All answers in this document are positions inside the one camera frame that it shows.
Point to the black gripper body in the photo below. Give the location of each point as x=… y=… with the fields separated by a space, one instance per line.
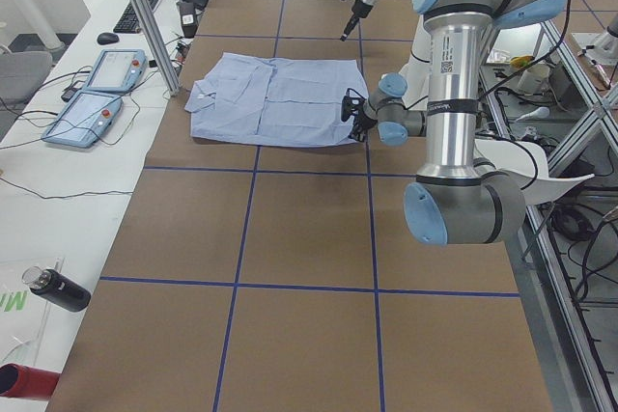
x=359 y=119
x=358 y=9

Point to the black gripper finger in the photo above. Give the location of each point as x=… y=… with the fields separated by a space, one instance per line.
x=352 y=23
x=358 y=135

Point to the light blue striped shirt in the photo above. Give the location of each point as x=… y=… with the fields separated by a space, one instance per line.
x=274 y=102

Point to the white chair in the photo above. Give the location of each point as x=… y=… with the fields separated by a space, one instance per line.
x=524 y=162

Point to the white paper cup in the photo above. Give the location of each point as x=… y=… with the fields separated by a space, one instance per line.
x=534 y=80

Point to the blue teach pendant far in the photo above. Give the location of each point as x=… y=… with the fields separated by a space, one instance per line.
x=116 y=71

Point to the blue teach pendant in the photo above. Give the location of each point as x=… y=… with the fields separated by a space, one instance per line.
x=84 y=120
x=116 y=71

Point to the black computer mouse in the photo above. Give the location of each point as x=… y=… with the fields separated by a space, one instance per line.
x=107 y=38

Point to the blue teach pendant near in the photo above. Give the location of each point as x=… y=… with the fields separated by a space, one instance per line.
x=84 y=120

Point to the black water bottle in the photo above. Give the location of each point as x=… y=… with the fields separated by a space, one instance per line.
x=56 y=288

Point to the red cylinder bottle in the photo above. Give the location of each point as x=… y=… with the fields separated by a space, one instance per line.
x=18 y=381

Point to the grey aluminium frame post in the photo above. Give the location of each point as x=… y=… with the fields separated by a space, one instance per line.
x=156 y=44

